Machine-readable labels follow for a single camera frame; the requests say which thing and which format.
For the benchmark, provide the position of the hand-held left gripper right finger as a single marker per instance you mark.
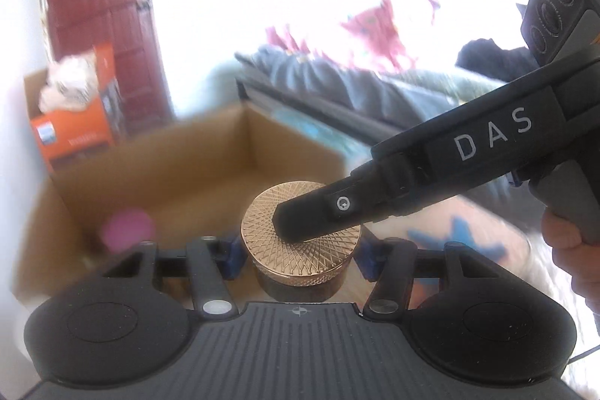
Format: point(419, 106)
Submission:
point(368, 263)

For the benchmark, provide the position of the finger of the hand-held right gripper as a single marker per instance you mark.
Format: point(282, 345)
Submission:
point(318, 212)

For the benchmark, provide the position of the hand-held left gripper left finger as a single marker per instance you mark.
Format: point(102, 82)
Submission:
point(233, 260)

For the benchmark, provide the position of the gold lid jar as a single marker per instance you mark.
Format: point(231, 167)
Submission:
point(300, 271)

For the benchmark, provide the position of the brown cardboard box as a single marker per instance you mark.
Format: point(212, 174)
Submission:
point(164, 175)

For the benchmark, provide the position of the person's right hand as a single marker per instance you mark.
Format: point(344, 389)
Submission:
point(579, 273)

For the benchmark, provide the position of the dark cloth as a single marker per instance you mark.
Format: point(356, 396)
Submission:
point(492, 60)

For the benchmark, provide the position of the grey bed sheet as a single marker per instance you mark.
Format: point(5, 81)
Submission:
point(356, 81)

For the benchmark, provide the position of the pink quilt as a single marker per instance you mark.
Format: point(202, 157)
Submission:
point(375, 25)

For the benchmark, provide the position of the orange appliance box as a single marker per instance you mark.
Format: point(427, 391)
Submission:
point(70, 140)

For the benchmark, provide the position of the white crumpled cloth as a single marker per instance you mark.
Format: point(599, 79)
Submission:
point(65, 86)

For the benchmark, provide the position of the red wooden door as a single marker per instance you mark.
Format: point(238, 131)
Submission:
point(108, 15)

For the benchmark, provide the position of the dark bed frame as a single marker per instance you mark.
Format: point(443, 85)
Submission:
point(304, 105)

